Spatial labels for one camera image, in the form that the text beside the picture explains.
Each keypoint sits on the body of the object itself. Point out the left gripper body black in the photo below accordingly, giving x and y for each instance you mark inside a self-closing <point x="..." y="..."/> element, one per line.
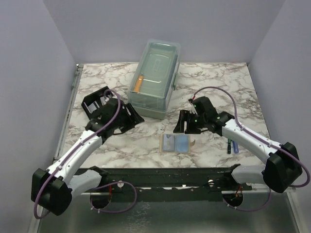
<point x="125" y="122"/>

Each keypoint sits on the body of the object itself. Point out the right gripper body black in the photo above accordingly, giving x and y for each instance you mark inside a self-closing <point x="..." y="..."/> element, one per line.
<point x="201" y="121"/>

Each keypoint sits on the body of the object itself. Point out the black card box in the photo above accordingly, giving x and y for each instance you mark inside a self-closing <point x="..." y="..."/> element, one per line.
<point x="87" y="100"/>

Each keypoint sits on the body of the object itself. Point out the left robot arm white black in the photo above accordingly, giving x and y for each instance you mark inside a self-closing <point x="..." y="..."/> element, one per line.
<point x="55" y="187"/>

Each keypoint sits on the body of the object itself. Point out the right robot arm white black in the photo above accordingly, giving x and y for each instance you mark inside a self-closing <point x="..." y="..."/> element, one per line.
<point x="280" y="167"/>

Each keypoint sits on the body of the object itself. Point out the white card in box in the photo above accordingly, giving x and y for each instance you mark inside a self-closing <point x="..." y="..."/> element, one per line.
<point x="97" y="104"/>

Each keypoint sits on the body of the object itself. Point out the black green screwdriver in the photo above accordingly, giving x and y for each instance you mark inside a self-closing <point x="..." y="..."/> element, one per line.
<point x="229" y="146"/>

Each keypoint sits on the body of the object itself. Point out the orange tool inside toolbox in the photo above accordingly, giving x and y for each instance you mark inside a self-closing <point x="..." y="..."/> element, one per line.
<point x="138" y="83"/>

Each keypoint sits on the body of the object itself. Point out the translucent green plastic toolbox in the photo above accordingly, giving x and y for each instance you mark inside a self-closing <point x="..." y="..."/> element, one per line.
<point x="159" y="66"/>

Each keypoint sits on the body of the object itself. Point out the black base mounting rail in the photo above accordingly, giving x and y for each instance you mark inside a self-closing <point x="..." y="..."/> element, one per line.
<point x="166" y="184"/>

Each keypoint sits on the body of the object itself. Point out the aluminium extrusion rail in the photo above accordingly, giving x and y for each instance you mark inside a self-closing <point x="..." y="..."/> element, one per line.
<point x="277" y="188"/>

